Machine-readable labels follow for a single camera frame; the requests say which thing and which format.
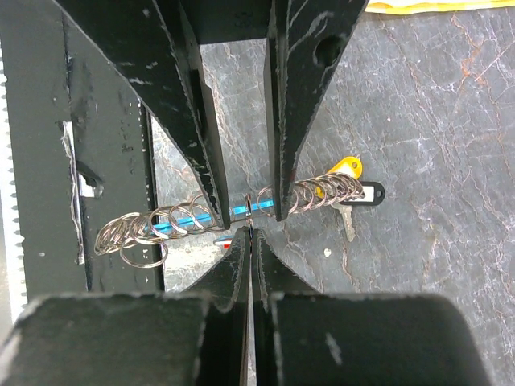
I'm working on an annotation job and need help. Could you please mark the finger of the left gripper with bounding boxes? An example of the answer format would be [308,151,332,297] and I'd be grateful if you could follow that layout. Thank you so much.
[58,1,230,229]
[264,0,367,221]

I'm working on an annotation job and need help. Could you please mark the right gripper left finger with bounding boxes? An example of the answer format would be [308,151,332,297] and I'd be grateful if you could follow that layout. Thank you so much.
[186,227,251,313]

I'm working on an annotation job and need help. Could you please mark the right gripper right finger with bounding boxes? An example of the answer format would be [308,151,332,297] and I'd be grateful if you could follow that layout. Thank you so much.
[252,228,318,312]

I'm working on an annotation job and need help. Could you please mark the red key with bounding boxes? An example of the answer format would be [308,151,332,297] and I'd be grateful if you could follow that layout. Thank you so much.
[213,235,233,249]

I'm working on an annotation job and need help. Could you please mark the blue keyring with metal rings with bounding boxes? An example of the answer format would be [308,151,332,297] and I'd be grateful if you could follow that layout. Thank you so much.
[94,176,365,269]

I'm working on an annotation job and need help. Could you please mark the black key tag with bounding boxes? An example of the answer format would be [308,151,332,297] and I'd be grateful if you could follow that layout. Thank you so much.
[360,182,385,206]

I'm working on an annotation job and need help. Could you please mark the yellow key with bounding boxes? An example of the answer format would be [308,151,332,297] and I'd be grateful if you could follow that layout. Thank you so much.
[316,156,364,201]

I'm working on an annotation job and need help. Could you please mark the orange checkered cloth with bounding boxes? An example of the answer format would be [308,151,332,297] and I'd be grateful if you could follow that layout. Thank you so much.
[365,0,514,16]

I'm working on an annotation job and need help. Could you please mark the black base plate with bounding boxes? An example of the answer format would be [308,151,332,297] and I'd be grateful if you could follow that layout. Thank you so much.
[1,1,163,302]

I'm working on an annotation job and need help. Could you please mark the grey cable duct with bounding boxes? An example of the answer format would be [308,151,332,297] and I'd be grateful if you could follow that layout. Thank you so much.
[1,60,27,322]

